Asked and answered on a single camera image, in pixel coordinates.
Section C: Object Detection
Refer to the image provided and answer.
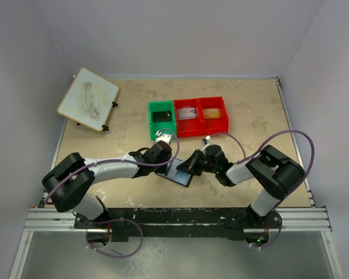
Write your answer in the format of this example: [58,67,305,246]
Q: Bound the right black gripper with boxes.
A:
[176,149,218,177]

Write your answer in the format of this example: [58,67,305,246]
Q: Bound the black card holder wallet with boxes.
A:
[156,158,193,188]

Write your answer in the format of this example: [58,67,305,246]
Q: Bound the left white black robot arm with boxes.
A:
[42,141,172,228]

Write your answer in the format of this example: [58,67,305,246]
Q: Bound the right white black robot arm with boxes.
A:
[176,145,305,227]

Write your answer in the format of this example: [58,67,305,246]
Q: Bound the black card in green bin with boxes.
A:
[152,110,172,123]

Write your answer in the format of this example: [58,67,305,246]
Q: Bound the silver card in red bin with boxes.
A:
[177,108,197,120]

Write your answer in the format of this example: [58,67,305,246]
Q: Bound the orange card in red bin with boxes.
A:
[203,108,221,120]

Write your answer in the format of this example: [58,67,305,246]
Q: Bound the middle red plastic bin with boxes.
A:
[173,98,205,138]

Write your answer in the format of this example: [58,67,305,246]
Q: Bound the red plastic bin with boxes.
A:
[198,96,229,135]
[173,98,205,138]

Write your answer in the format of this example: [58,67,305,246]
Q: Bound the right red plastic bin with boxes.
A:
[198,96,229,135]

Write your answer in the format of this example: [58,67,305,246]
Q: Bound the green plastic bin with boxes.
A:
[148,101,177,140]

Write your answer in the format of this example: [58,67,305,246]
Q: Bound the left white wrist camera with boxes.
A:
[155,131,173,145]

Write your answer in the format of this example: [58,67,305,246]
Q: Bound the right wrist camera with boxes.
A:
[201,135,211,152]

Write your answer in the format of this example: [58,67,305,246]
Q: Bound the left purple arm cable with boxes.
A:
[44,129,180,204]

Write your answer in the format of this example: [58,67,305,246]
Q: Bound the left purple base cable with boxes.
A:
[85,218,143,259]

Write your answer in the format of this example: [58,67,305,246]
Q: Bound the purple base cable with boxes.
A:
[85,218,143,259]
[248,210,283,251]

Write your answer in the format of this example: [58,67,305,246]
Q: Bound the small whiteboard with wooden frame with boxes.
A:
[57,67,119,132]

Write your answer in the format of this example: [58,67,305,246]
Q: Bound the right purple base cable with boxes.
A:
[248,210,283,251]

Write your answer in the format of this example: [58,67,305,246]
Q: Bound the aluminium frame rail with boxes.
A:
[23,208,332,232]

